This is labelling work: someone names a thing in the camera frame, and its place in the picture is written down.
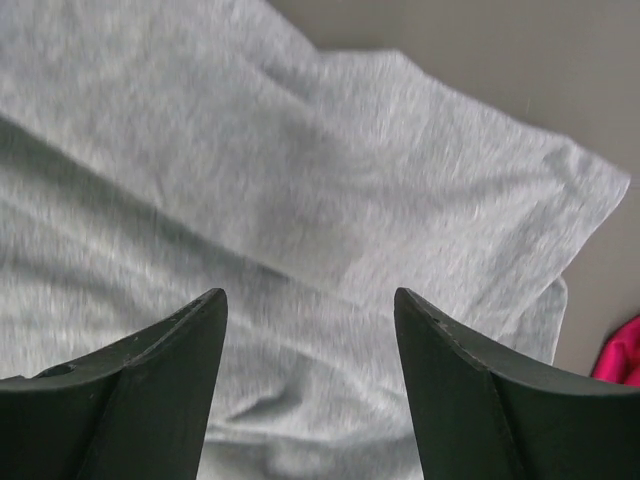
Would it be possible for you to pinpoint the magenta folded shirt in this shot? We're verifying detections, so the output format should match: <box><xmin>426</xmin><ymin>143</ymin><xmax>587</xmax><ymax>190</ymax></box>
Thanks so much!
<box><xmin>591</xmin><ymin>316</ymin><xmax>640</xmax><ymax>387</ymax></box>

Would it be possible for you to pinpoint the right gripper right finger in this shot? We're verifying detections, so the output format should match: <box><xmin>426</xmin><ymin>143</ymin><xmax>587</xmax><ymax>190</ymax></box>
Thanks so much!
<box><xmin>394</xmin><ymin>288</ymin><xmax>639</xmax><ymax>479</ymax></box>

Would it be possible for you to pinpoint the grey t shirt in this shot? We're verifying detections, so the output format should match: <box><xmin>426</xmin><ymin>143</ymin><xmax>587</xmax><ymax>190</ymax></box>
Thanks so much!
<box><xmin>1</xmin><ymin>1</ymin><xmax>629</xmax><ymax>479</ymax></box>

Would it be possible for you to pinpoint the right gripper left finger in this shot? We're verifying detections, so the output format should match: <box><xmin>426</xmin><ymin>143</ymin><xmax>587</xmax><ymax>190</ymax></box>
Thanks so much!
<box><xmin>1</xmin><ymin>289</ymin><xmax>228</xmax><ymax>480</ymax></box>

